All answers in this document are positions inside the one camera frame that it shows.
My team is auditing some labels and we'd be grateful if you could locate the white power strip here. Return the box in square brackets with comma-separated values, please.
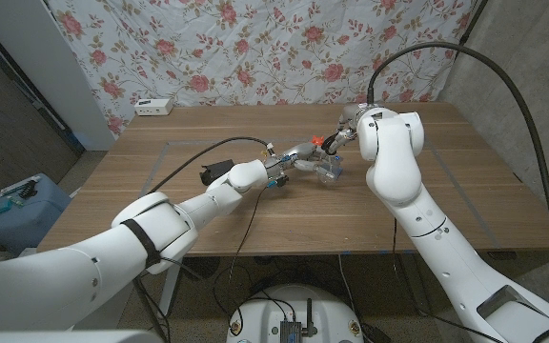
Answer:
[133, 97, 174, 117]

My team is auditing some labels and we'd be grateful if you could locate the clear spray bottle black cap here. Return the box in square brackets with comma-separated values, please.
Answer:
[313, 131, 343, 185]

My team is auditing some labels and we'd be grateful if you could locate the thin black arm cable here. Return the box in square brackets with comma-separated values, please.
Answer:
[390, 218, 504, 343]
[212, 188, 265, 343]

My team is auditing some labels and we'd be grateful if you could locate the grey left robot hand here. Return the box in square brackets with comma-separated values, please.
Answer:
[262, 141, 337, 185]

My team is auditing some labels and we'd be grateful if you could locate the black clip tool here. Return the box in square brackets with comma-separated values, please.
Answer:
[18, 179, 38, 200]

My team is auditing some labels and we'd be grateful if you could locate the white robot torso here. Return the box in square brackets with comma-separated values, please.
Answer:
[225, 284, 365, 343]

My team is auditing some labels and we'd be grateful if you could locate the white wall panel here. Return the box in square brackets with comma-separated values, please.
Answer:
[0, 0, 116, 151]

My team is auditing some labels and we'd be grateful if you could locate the black card holder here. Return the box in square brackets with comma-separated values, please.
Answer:
[199, 159, 235, 187]

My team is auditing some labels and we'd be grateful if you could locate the white table leg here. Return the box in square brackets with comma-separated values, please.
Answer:
[156, 256, 184, 320]

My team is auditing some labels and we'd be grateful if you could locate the black backdrop stand pole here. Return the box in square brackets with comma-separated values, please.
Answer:
[457, 0, 489, 49]

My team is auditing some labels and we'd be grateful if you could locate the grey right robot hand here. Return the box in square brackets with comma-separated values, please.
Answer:
[324, 102, 380, 156]

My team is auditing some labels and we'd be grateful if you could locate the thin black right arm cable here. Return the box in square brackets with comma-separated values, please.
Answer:
[390, 218, 504, 343]

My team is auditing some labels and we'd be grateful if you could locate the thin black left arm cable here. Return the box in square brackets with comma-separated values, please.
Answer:
[212, 188, 265, 343]

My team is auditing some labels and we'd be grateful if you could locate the blue storage case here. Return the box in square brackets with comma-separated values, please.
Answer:
[0, 172, 72, 255]

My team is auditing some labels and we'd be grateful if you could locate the grey table leg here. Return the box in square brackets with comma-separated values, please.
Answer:
[397, 252, 432, 318]

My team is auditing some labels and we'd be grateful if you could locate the teal hand tool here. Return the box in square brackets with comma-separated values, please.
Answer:
[0, 197, 26, 218]

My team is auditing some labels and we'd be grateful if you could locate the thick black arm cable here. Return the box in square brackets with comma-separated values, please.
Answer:
[145, 136, 271, 196]
[366, 41, 549, 313]

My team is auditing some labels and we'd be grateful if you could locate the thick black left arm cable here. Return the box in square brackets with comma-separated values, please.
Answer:
[145, 136, 271, 196]

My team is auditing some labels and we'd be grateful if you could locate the floral backdrop cloth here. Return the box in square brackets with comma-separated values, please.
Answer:
[45, 0, 478, 137]

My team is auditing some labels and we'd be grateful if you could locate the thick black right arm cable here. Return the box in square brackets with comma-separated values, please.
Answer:
[366, 41, 549, 313]

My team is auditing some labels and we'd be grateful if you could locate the grey tape outline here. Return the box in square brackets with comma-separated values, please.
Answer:
[140, 134, 502, 250]

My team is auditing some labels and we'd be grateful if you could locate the white flat tool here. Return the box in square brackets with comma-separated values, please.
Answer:
[0, 174, 42, 197]

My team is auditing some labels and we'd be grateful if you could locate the black round fan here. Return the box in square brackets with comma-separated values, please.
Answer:
[181, 255, 221, 281]

